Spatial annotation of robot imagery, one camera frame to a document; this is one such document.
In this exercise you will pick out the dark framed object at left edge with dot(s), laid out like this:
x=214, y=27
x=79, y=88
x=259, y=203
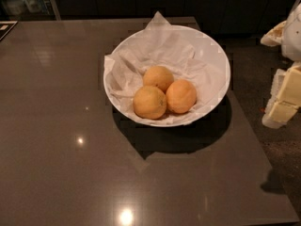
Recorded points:
x=5, y=27

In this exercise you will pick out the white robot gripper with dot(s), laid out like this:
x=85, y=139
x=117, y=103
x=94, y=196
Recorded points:
x=293, y=37

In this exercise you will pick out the white bowl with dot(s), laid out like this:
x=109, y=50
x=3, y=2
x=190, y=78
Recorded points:
x=216, y=63

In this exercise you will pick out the shelf with containers in background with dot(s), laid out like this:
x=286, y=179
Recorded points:
x=29, y=10

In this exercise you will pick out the white crumpled paper liner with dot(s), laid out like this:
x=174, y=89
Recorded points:
x=156, y=47

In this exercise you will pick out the orange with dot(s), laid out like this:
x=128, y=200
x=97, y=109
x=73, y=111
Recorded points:
x=181, y=96
x=149, y=102
x=158, y=76

